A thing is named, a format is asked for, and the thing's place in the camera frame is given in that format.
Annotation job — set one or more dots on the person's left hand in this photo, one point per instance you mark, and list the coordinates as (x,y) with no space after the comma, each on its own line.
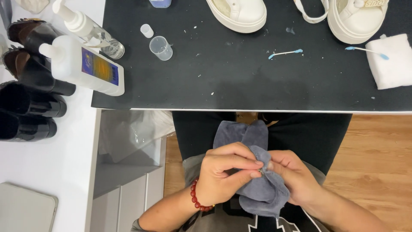
(215,174)

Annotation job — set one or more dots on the person's right hand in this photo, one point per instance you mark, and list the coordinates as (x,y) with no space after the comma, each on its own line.
(297,180)

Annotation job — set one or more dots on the grey microfibre cloth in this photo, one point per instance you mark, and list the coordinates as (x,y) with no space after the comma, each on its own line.
(264,193)

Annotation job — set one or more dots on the small metal piece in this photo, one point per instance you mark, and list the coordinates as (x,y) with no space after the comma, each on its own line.
(261,171)

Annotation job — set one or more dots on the black trousers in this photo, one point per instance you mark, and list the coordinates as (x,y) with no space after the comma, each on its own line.
(309,138)

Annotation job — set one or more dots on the white drawer cabinet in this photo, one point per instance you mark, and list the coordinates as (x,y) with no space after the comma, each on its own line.
(128,193)

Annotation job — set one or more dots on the clear plastic bag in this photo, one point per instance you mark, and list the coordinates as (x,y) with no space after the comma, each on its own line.
(135,132)

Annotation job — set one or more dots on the black work mat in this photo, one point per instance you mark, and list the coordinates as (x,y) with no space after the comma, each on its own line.
(241,80)

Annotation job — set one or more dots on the blue-tipped cotton swab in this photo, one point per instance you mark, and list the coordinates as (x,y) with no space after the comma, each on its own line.
(367,51)
(285,52)

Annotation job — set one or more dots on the small clear plastic cup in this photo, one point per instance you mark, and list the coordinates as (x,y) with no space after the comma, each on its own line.
(161,49)

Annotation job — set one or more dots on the white folded pad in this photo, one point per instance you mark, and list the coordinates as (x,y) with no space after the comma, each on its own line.
(391,63)

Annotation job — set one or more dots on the small white cap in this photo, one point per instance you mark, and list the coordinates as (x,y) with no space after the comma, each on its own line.
(147,31)

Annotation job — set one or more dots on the white platform sandal gold charm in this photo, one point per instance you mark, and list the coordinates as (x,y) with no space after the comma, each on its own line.
(354,22)

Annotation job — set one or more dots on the white pump bottle blue label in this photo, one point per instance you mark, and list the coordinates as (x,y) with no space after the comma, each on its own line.
(87,66)

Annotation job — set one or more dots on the grey tablet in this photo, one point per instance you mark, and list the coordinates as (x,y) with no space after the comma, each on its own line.
(25,209)

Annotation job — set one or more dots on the clear pump bottle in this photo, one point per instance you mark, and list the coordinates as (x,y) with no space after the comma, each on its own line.
(87,29)

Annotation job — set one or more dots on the black brown studded sandal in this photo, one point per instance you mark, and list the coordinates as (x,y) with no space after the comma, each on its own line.
(35,72)
(32,34)

